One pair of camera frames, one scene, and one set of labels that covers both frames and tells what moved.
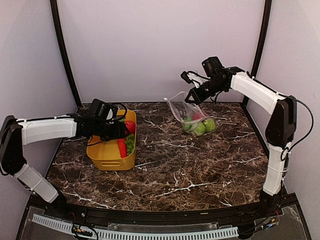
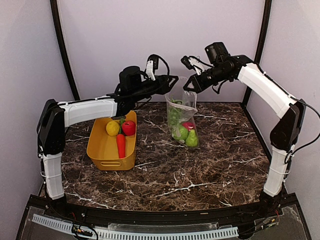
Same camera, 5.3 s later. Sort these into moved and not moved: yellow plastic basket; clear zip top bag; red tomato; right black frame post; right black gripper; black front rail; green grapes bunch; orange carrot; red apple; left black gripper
Moved: red tomato; clear zip top bag; right black gripper; green grapes bunch; left black gripper
Not moved: orange carrot; right black frame post; black front rail; yellow plastic basket; red apple
